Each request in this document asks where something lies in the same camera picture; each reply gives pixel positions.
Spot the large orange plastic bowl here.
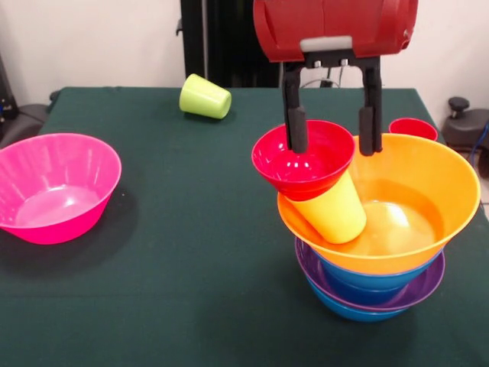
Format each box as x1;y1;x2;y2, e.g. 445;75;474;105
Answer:
277;133;481;274

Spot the small teal blue bowl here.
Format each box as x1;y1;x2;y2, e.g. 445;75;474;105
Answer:
324;278;406;307

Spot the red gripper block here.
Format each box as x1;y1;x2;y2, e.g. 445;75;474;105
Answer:
252;0;419;158

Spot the red plastic cup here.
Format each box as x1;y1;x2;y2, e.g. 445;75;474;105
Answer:
388;117;439;141

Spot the dark green tablecloth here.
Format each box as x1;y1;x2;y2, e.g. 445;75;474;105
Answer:
0;86;489;367

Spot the small red plastic bowl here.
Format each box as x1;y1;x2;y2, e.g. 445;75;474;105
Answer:
251;119;356;202

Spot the purple plastic bowl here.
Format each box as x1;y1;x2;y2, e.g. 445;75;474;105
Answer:
294;236;446;312

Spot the yellow plastic cup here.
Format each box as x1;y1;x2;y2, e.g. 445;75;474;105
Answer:
290;170;368;245

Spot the black computer tower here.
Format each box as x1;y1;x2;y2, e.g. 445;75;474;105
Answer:
0;53;20;124

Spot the green plastic cup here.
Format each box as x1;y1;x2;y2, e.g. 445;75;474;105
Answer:
179;73;233;120

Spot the large pink plastic bowl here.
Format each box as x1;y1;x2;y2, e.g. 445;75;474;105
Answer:
0;132;123;245

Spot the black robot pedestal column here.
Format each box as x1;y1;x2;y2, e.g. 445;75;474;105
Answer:
175;0;286;89

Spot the blue cable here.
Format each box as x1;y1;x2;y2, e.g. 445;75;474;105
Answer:
461;118;489;183

